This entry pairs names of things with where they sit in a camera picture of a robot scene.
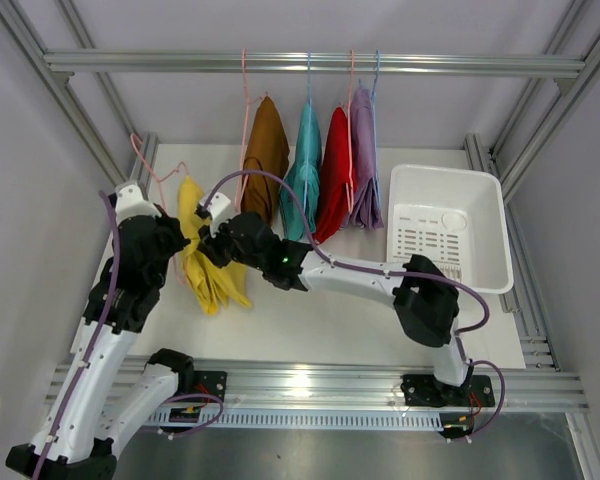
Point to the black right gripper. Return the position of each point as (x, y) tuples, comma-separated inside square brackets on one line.
[(209, 246)]

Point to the aluminium right frame post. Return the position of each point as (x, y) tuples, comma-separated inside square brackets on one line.
[(544, 106)]

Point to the red trousers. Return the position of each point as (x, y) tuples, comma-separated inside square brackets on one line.
[(333, 203)]

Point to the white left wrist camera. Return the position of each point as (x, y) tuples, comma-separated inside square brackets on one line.
[(129, 200)]

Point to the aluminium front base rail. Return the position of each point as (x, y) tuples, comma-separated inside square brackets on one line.
[(280, 385)]

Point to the white plastic basket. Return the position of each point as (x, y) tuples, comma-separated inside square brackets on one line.
[(456, 219)]

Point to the pink hanger of brown trousers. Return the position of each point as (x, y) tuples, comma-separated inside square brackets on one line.
[(249, 101)]

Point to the aluminium frame post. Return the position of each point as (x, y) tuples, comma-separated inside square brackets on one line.
[(544, 106), (23, 33)]

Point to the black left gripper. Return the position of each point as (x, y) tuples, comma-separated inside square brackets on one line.
[(172, 226)]

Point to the pink hanger of yellow trousers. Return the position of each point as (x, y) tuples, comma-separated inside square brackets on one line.
[(160, 180)]

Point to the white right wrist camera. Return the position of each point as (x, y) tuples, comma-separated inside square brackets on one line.
[(215, 208)]

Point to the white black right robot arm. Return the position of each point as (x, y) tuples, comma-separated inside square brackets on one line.
[(425, 301)]

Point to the yellow trousers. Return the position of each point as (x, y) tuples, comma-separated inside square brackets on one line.
[(213, 287)]

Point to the grey slotted cable duct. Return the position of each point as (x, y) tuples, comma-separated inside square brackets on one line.
[(180, 419)]

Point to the teal trousers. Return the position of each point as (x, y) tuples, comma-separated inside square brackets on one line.
[(285, 201)]

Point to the aluminium hanging rail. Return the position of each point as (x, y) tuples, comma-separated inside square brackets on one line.
[(163, 61)]

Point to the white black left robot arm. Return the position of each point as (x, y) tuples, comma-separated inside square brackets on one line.
[(81, 438)]

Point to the brown trousers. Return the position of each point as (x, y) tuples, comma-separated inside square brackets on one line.
[(268, 151)]

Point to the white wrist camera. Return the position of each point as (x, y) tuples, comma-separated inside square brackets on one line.
[(215, 208), (129, 200)]

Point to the lilac trousers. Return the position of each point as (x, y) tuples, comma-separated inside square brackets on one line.
[(366, 211)]

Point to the aluminium left frame post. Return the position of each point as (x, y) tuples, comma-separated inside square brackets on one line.
[(23, 33)]

